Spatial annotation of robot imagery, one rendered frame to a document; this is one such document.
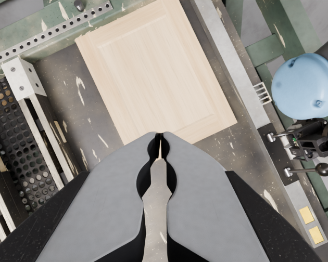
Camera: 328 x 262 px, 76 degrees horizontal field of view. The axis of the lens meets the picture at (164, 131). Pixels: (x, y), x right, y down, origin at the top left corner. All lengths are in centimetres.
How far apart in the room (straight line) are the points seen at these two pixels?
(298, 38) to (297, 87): 57
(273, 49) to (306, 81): 63
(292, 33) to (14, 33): 90
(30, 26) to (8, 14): 92
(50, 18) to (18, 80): 22
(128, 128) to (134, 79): 17
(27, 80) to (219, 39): 62
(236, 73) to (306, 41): 24
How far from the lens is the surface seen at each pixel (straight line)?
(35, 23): 87
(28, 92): 79
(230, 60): 75
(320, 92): 27
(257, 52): 87
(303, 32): 86
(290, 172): 77
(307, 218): 86
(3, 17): 181
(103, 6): 80
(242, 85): 74
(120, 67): 75
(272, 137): 73
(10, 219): 85
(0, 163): 90
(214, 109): 72
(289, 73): 29
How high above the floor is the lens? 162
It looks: 33 degrees down
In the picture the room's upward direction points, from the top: 155 degrees clockwise
